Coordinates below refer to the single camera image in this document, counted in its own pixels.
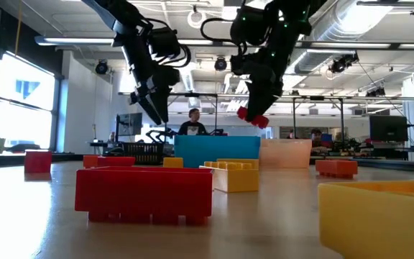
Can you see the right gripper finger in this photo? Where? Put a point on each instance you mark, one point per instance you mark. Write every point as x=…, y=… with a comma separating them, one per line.
x=259, y=100

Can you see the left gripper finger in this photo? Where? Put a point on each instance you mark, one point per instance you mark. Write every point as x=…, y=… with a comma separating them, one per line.
x=150, y=109
x=163, y=102

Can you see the small red toy brick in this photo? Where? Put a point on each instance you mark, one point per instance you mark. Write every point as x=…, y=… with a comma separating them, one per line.
x=38, y=162
x=261, y=122

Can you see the red two-by-four toy brick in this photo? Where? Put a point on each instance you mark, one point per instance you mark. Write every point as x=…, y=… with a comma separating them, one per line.
x=119, y=162
x=142, y=194

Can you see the yellow two-by-four toy brick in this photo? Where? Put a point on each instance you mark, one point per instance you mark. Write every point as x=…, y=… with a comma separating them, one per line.
x=237, y=181

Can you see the orange toy brick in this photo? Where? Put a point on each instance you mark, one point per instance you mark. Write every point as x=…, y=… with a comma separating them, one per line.
x=336, y=168

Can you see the yellow-orange two-by-four toy brick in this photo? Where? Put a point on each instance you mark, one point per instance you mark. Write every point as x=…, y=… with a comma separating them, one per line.
x=372, y=223

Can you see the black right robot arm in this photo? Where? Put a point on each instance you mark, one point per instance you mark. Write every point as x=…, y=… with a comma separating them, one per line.
x=297, y=18

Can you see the black computer monitor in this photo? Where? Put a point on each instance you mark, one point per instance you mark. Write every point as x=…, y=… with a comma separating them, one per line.
x=388, y=128
x=131, y=124

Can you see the black mesh basket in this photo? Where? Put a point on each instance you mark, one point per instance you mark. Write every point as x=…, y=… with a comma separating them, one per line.
x=142, y=154

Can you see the small yellow toy brick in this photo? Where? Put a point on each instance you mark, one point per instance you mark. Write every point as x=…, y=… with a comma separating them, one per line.
x=173, y=163

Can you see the orange translucent plastic bin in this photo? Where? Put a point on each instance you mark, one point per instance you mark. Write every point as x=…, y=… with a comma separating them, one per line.
x=286, y=154

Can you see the blue plastic bin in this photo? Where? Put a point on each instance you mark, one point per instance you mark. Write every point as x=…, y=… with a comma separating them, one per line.
x=214, y=151

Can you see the black overhead light bar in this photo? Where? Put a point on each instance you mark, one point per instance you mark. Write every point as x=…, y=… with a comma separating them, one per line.
x=394, y=46

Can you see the pale green cup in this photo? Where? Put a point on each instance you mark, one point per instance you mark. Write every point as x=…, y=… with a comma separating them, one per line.
x=0, y=145

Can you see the black background rig frame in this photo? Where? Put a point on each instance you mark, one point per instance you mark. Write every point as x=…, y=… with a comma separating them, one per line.
x=192, y=95
x=341, y=122

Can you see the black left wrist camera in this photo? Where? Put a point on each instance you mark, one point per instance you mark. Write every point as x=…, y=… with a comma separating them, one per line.
x=164, y=41

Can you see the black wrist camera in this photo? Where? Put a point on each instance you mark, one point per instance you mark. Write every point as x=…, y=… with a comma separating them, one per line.
x=246, y=25
x=164, y=41

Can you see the black ceiling-mounted camera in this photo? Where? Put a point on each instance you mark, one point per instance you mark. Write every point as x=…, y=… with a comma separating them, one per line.
x=102, y=67
x=341, y=64
x=220, y=64

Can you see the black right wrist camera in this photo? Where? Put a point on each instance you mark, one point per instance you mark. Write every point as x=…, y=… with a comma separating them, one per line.
x=246, y=25

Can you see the silver ventilation duct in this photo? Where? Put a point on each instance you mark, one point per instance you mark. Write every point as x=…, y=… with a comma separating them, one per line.
x=313, y=61

